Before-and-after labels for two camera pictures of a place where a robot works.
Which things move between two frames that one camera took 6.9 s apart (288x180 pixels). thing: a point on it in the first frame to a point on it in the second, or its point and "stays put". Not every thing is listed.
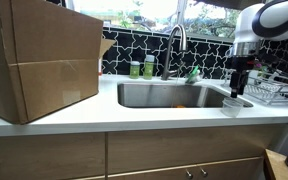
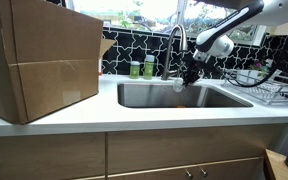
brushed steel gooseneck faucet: (167, 73) stays put
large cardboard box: (38, 56) stays put
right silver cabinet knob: (204, 173) stays put
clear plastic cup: (231, 106) to (178, 84)
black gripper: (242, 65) to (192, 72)
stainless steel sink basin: (170, 95) stays put
